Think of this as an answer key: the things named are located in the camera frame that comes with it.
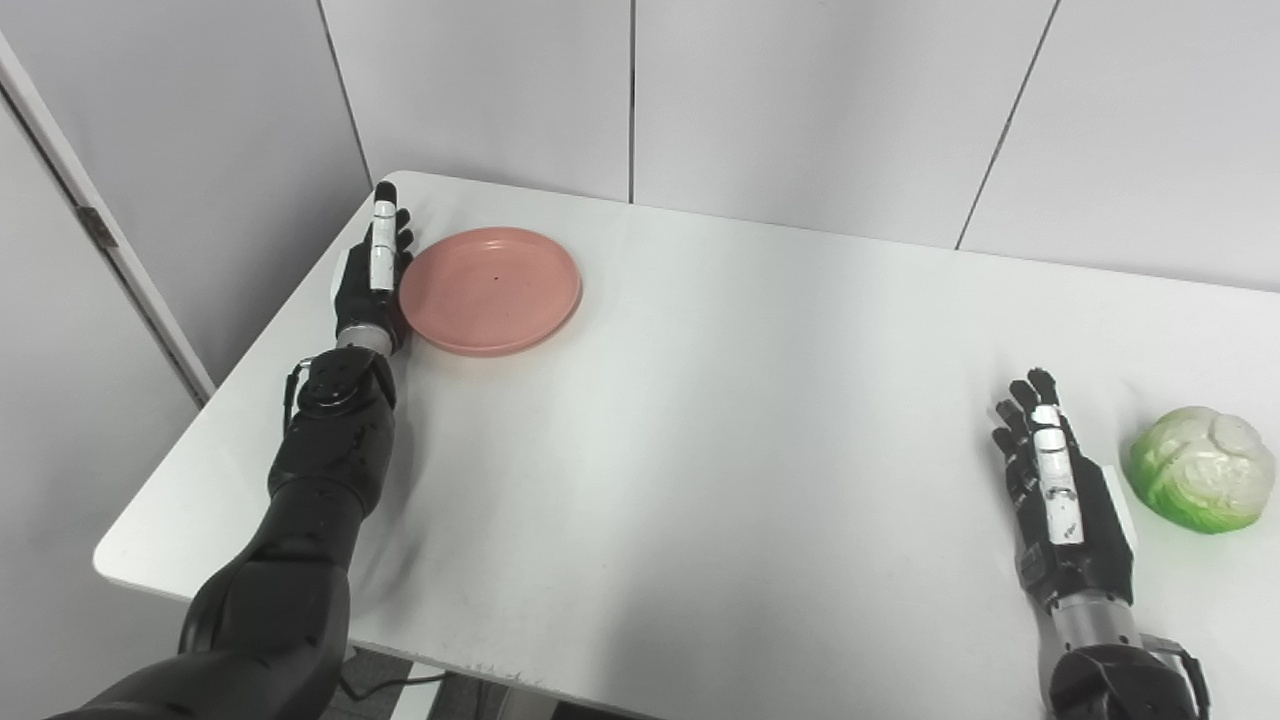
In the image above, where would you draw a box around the pink round plate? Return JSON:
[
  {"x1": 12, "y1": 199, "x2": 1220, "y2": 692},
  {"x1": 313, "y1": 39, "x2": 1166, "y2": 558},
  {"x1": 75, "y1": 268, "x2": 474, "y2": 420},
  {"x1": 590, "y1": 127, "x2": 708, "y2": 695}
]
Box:
[{"x1": 398, "y1": 227, "x2": 583, "y2": 358}]

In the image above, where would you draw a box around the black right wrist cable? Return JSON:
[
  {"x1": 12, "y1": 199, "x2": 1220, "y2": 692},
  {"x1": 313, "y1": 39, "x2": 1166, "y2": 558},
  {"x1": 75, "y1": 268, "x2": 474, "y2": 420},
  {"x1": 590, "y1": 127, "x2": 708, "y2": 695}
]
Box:
[{"x1": 1140, "y1": 635, "x2": 1211, "y2": 716}]

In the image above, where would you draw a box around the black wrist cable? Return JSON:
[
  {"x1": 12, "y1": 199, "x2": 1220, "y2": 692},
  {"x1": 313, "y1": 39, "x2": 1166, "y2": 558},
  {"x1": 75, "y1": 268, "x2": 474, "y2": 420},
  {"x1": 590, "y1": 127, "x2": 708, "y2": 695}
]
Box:
[
  {"x1": 282, "y1": 357, "x2": 316, "y2": 431},
  {"x1": 1140, "y1": 635, "x2": 1211, "y2": 716}
]

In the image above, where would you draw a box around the black floor cable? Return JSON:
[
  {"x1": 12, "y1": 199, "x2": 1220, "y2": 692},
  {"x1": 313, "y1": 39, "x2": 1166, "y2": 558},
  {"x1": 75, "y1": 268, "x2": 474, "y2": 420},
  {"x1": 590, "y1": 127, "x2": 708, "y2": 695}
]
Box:
[{"x1": 340, "y1": 668, "x2": 448, "y2": 703}]

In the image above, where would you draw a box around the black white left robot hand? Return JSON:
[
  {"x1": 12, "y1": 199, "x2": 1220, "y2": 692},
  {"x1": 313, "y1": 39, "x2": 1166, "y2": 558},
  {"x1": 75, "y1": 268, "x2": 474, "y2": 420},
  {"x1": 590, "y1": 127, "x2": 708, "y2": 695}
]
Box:
[{"x1": 333, "y1": 182, "x2": 416, "y2": 353}]

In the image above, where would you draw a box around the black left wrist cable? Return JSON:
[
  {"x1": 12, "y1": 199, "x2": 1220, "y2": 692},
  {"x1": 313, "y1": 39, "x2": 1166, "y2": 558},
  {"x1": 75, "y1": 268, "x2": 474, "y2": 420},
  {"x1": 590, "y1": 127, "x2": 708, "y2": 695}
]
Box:
[{"x1": 282, "y1": 357, "x2": 316, "y2": 431}]

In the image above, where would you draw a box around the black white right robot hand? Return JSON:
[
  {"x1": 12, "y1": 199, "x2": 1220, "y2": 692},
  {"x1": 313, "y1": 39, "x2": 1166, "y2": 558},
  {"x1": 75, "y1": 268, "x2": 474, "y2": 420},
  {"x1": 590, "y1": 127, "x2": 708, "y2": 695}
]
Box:
[{"x1": 992, "y1": 368, "x2": 1139, "y2": 613}]

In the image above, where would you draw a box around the green white cabbage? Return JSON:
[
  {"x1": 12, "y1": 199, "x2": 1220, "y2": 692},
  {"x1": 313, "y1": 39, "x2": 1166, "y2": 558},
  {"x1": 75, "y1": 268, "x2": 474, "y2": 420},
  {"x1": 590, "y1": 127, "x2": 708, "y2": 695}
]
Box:
[{"x1": 1120, "y1": 406, "x2": 1277, "y2": 535}]

